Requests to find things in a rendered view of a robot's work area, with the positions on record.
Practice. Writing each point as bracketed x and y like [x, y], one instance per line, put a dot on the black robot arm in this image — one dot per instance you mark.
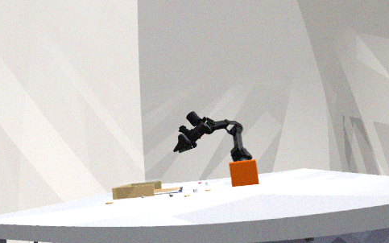
[238, 153]

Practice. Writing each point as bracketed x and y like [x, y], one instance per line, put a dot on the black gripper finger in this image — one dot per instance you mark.
[186, 148]
[179, 146]

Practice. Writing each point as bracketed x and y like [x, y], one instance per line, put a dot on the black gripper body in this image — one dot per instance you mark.
[190, 139]

